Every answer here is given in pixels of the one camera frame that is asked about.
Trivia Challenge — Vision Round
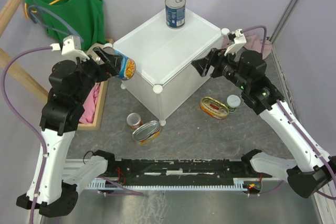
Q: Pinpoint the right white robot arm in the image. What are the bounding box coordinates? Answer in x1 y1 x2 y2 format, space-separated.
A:
192 48 335 198

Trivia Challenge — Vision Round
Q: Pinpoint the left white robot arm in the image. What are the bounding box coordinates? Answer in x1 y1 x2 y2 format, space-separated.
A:
16 47 125 218

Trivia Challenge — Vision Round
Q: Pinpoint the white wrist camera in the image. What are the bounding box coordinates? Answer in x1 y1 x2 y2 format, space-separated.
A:
224 29 247 56
50 35 89 61

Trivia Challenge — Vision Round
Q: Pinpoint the mauve crumpled cloth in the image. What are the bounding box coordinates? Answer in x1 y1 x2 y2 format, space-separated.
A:
222 34 272 60

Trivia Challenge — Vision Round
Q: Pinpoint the pink crumpled cloth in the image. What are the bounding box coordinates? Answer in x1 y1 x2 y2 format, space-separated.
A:
79 83 100 124

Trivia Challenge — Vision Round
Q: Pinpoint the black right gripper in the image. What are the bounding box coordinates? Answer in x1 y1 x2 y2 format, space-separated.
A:
191 46 249 91

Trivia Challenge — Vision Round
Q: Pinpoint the wooden rack pole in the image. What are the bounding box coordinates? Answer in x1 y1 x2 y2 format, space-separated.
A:
1 0 23 36

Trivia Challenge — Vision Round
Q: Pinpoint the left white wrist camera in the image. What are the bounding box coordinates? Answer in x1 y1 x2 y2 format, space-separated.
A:
50 35 89 61

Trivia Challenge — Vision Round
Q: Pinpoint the grey blue hanger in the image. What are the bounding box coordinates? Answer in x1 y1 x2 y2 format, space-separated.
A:
16 0 84 43

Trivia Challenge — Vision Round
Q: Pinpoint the tall blue label can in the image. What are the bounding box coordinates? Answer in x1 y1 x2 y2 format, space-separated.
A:
165 0 186 29

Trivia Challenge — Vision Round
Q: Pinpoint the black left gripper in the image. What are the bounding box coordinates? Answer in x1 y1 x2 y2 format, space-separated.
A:
71 46 123 104

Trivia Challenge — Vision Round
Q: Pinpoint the silver oval fish tin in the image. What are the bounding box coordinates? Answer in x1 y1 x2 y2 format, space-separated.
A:
132 121 161 144

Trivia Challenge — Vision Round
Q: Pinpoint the blue white label can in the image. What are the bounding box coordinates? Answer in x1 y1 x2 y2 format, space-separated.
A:
103 47 136 81

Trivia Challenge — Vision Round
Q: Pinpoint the wooden diagonal beam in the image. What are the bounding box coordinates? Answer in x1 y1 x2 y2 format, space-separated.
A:
7 62 48 104

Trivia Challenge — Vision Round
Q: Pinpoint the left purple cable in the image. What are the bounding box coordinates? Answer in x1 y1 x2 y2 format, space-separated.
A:
1 46 145 224

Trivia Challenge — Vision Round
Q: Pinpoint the white cube cabinet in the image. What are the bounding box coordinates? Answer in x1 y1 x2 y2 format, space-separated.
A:
113 10 223 126

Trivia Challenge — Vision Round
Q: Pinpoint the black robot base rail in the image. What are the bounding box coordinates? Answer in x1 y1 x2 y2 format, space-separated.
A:
105 159 260 187

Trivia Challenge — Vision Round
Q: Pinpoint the white lid green jar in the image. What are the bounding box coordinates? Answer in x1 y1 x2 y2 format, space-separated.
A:
226 94 241 113

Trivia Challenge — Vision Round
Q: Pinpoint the green tank top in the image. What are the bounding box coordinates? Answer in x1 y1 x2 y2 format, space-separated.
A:
24 0 107 56

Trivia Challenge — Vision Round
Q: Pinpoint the white slotted cable duct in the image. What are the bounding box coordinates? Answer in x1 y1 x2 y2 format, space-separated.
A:
86 178 247 191

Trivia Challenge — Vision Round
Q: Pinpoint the wooden tray frame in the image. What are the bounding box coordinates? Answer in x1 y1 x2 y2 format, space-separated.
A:
77 38 115 131

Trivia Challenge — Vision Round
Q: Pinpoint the small pink label can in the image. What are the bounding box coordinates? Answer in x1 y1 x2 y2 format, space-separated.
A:
127 113 143 131

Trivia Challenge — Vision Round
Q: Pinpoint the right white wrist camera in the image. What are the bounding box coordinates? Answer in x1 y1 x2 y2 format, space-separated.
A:
224 29 247 56

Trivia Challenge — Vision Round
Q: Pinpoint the red oval sardine tin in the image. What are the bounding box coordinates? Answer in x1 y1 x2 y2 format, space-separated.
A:
200 97 229 120

